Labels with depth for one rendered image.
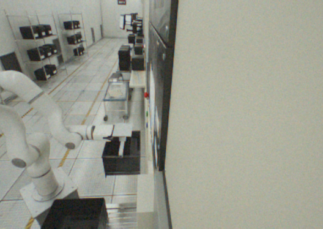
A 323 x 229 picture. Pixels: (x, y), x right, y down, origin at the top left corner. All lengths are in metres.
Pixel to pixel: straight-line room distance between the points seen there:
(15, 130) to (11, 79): 0.29
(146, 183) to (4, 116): 0.81
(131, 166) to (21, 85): 0.66
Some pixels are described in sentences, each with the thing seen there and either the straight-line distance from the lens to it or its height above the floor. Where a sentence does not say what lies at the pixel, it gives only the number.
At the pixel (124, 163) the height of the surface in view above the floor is 1.11.
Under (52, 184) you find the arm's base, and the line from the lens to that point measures 1.40.
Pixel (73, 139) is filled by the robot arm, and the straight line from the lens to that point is 0.95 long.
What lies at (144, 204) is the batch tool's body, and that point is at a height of 1.40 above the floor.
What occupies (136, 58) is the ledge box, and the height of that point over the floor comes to 1.05.
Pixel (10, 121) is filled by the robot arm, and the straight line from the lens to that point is 1.13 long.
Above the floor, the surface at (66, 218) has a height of 0.77.
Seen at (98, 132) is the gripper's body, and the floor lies 1.27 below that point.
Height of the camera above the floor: 1.84
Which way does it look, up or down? 31 degrees down
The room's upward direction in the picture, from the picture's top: 3 degrees clockwise
